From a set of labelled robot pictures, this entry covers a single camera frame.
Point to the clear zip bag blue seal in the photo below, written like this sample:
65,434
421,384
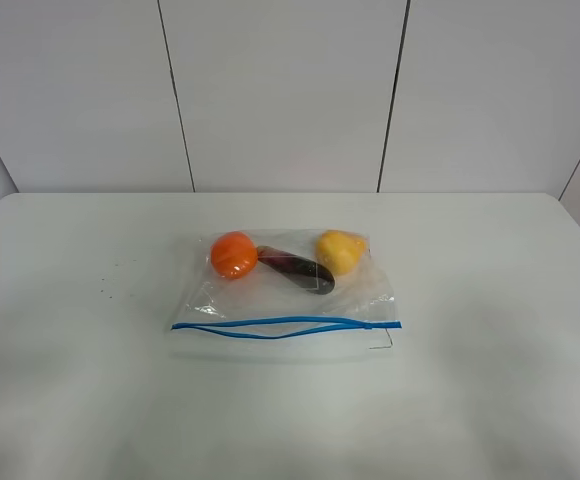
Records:
263,314

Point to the dark purple eggplant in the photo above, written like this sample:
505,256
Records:
303,272

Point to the yellow pear fruit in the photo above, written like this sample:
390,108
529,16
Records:
339,251

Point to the orange fruit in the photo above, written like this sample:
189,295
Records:
233,255

